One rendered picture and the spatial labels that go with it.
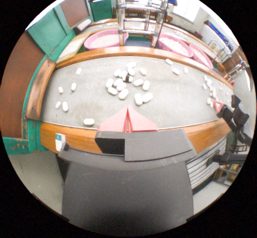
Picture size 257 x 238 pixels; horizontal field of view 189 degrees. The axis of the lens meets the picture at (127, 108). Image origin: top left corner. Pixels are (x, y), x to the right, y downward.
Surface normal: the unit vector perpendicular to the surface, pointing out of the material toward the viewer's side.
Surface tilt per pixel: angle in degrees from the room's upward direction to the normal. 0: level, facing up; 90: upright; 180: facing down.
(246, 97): 90
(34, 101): 67
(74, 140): 0
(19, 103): 90
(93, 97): 0
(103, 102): 0
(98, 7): 90
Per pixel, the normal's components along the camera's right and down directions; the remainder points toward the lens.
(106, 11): 0.04, 0.97
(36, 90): 0.92, -0.08
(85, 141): 0.00, -0.22
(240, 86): -1.00, 0.04
